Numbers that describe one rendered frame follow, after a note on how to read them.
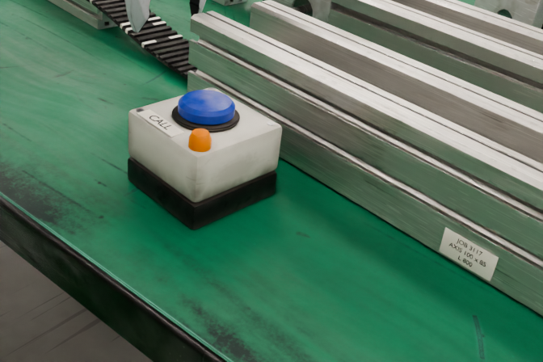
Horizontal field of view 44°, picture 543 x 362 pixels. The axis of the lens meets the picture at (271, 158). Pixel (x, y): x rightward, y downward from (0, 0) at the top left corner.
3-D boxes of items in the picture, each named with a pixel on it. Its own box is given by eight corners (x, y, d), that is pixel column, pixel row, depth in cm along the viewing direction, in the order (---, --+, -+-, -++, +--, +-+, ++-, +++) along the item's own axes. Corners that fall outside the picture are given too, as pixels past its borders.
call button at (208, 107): (166, 120, 48) (166, 94, 47) (208, 107, 51) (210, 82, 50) (201, 143, 46) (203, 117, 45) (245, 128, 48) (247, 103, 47)
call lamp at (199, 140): (183, 145, 44) (184, 128, 43) (201, 138, 45) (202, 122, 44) (198, 154, 43) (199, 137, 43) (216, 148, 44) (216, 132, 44)
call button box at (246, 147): (126, 180, 51) (125, 105, 47) (224, 145, 57) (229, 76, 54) (192, 233, 46) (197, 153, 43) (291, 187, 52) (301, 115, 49)
